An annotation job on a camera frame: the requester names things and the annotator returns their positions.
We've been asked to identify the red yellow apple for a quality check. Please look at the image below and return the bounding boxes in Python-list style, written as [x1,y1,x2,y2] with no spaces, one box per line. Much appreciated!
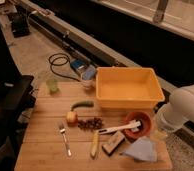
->
[66,111,78,125]

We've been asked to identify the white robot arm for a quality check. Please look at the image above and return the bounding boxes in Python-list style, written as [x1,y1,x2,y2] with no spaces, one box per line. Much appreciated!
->
[155,85,194,133]

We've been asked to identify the green plastic cup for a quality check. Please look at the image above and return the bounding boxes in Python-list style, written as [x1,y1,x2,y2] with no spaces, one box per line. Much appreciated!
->
[46,79,59,94]

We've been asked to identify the yellow plastic bin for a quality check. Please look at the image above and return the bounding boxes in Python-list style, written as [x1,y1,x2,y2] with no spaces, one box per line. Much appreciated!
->
[96,67,165,109]

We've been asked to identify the green cucumber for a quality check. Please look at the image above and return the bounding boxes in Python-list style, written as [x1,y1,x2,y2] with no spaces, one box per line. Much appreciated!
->
[71,101,94,111]

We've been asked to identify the blue white device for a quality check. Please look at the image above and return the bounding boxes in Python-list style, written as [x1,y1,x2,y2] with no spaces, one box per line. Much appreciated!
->
[70,59,97,81]

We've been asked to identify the bunch of dark grapes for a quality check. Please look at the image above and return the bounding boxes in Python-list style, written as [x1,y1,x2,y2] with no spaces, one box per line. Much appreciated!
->
[78,117,103,130]

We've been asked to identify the silver metal fork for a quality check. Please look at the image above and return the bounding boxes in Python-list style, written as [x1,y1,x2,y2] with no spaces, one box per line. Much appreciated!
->
[58,123,72,157]

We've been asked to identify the terracotta bowl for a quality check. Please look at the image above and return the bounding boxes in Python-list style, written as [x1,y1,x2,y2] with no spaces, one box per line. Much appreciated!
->
[123,111,153,140]

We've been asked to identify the wooden block eraser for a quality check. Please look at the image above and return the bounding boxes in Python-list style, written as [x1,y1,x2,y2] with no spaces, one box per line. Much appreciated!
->
[102,131,125,156]

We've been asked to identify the blue folded cloth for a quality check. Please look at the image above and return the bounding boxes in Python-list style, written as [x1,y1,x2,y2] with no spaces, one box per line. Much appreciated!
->
[121,136,157,162]

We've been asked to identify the black box on floor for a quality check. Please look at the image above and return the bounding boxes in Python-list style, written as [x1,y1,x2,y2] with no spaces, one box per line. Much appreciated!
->
[11,13,30,38]

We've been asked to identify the metal floor rail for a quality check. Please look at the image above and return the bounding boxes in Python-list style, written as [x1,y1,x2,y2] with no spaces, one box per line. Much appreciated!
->
[16,0,194,129]

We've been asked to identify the white handled utensil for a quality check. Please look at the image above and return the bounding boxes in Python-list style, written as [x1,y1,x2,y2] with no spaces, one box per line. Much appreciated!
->
[98,120,141,135]

